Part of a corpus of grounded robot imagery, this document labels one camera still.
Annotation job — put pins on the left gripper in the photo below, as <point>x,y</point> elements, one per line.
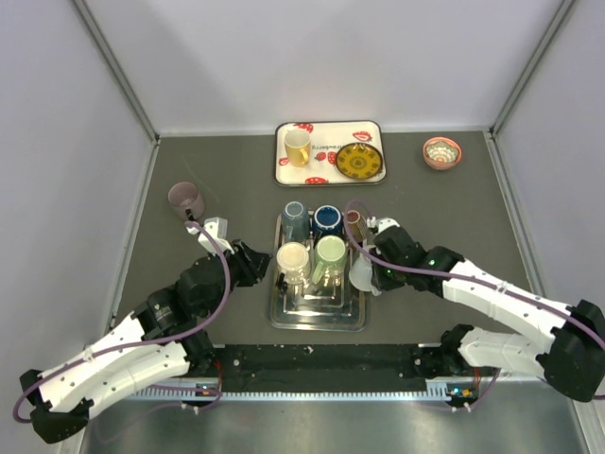
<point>252,264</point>

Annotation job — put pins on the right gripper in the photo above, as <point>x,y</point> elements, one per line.
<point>383,283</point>

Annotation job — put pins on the light blue mug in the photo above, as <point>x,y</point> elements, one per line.
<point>360,275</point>

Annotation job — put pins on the cream mug black handle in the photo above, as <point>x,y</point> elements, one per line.
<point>293,266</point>

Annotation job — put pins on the grey-blue faceted mug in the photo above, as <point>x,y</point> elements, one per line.
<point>295,222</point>

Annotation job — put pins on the light green mug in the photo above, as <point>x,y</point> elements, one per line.
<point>330,258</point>

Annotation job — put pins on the brown striped mug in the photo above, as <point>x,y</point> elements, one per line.
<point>358,227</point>

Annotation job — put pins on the dark blue mug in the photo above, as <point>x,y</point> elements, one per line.
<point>327,220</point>

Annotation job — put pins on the purple mug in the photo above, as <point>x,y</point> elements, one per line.
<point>186,200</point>

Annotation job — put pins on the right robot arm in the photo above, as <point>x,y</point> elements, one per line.
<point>561,344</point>

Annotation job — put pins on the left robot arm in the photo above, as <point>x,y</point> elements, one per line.
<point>163,337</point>

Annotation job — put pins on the yellow mug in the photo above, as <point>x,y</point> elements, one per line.
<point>298,147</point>

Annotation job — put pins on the silver metal tray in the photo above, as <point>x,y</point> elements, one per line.
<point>332,305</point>

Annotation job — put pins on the yellow patterned plate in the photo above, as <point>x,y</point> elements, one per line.
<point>359,161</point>

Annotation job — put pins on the pink patterned bowl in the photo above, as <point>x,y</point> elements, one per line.
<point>441,153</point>

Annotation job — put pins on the strawberry pattern tray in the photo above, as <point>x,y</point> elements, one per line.
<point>327,138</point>

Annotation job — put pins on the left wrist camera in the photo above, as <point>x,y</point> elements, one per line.
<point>212,235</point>

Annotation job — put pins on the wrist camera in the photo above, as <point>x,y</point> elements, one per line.
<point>212,235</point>
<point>378,225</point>

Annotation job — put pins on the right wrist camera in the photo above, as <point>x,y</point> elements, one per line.
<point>378,225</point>

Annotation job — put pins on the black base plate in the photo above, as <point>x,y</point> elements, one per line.
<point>324,367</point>

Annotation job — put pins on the white cable duct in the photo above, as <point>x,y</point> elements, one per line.
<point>431,392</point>

